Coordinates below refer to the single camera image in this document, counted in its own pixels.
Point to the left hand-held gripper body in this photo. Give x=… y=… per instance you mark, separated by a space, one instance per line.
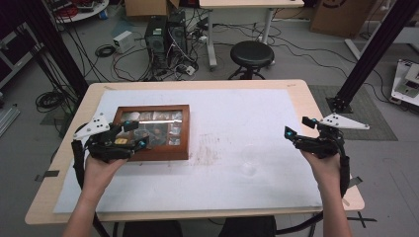
x=99 y=144

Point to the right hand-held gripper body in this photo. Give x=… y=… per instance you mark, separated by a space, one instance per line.
x=324 y=141

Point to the wooden box with glass lid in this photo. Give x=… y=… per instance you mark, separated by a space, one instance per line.
x=171 y=138

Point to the person's left hand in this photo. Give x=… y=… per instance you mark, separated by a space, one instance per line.
x=99 y=174

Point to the person's right hand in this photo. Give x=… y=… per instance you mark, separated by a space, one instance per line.
x=324 y=171

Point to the yellow label packet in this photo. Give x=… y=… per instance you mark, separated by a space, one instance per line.
x=121 y=141

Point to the grey tape strip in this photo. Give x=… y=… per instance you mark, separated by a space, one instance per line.
x=355 y=181
x=47 y=174

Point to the dark grey floor mat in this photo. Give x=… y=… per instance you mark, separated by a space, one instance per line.
x=375 y=112

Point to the thin wooden stick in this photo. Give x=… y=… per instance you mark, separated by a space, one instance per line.
x=346 y=202

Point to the white power adapter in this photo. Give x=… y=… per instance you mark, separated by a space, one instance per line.
x=190 y=70

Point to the white table mat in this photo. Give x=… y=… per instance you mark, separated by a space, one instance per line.
x=214 y=184

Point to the white box device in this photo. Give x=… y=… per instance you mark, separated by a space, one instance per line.
x=123 y=41

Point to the black tape cross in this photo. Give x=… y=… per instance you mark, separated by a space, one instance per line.
x=361 y=219

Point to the black computer tower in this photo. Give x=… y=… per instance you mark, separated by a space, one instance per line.
x=155 y=42
x=177 y=36

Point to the black round stool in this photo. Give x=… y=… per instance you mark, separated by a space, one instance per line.
x=252 y=54

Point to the white machine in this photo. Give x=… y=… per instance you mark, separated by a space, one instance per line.
x=406 y=82

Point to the person's dark pants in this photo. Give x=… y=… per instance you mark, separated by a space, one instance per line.
x=247 y=228

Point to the large brown cardboard box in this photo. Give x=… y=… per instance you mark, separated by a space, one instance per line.
x=342 y=16

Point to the round white table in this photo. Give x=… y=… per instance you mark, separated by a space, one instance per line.
x=89 y=13

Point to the grey metal shelf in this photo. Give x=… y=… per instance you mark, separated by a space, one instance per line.
x=16 y=56

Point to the light desk with white legs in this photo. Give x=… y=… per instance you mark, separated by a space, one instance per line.
x=250 y=3

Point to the black frame post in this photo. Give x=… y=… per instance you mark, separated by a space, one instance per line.
x=372 y=56
x=62 y=49

